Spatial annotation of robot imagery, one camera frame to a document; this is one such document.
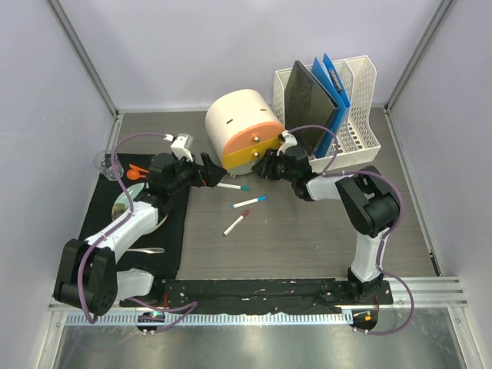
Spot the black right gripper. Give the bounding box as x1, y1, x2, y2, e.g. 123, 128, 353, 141
252, 148, 297, 183

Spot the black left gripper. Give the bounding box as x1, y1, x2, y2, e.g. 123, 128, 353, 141
167, 152, 226, 195

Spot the white marker green cap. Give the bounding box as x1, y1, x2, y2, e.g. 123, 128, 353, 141
217, 183, 250, 191

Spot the white marker blue cap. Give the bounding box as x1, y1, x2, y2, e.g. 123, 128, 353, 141
231, 196, 267, 209

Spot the cream round drawer cabinet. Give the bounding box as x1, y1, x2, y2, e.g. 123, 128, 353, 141
205, 89, 284, 176

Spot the white marker red cap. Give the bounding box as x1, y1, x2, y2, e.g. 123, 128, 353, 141
222, 210, 250, 237

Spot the cream perforated file organizer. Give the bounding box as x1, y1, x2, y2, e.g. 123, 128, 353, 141
272, 55, 382, 172

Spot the blue plastic folder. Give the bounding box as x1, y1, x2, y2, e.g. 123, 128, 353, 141
311, 54, 351, 134

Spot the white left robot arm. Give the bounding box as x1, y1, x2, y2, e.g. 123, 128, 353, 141
53, 153, 227, 323

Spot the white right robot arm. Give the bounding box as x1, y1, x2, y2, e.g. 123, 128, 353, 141
252, 146, 401, 304

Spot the orange plastic spoon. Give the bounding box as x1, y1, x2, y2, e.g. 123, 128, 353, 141
126, 169, 148, 181

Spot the black cloth mat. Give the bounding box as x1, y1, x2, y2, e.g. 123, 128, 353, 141
78, 174, 190, 279

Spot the pale green plate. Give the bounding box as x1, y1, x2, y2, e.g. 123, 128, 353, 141
111, 183, 168, 235

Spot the metal spoon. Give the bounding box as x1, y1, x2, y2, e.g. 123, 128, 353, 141
127, 248, 165, 254

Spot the clear glass cup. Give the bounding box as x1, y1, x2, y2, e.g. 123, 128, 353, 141
93, 150, 124, 181

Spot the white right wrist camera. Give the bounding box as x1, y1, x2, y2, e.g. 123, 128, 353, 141
277, 130, 298, 156

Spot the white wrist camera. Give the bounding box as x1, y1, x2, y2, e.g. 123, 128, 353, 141
277, 130, 298, 156
164, 134, 194, 162

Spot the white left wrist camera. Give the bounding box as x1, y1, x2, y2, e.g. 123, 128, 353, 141
164, 134, 194, 162

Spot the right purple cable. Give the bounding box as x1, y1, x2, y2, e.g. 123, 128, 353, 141
286, 125, 414, 335

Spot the black mounting rail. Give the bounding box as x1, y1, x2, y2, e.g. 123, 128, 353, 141
138, 278, 394, 315

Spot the white slotted cable duct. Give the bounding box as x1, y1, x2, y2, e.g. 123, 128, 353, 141
65, 311, 354, 326

